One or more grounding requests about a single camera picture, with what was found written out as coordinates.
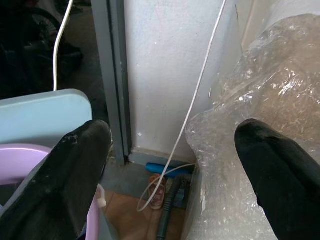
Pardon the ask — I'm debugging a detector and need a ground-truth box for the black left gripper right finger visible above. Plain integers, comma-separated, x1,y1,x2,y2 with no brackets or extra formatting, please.
234,118,320,240

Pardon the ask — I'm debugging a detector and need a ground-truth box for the grey corrugated drain hose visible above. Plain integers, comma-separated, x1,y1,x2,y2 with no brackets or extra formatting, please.
155,174,191,240

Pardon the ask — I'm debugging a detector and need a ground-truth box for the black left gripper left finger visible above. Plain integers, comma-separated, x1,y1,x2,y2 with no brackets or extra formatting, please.
0,119,113,240

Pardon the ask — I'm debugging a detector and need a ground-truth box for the thin white cable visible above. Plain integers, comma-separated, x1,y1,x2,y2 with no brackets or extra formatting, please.
136,0,229,213

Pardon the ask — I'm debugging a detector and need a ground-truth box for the thick white power cable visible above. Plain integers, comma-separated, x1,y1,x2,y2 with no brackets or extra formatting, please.
52,0,75,92

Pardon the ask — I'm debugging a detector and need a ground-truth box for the clear bubble wrap sheet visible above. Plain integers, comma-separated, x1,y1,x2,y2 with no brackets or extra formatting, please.
181,13,320,240

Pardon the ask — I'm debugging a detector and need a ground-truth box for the brown sandal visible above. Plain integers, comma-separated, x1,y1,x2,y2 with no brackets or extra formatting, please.
146,174,167,211

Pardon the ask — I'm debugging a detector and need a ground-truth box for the purple plastic bucket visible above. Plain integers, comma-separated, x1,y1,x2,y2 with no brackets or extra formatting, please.
0,143,108,240

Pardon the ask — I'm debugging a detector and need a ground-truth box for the light blue plastic chair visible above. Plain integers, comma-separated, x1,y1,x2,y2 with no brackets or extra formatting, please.
0,88,118,240

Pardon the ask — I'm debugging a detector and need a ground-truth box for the blue plastic pipe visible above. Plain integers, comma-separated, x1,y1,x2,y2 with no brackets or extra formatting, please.
145,162,195,179

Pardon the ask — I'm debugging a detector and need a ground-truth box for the grey door frame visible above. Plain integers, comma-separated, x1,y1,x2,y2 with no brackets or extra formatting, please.
90,0,133,166

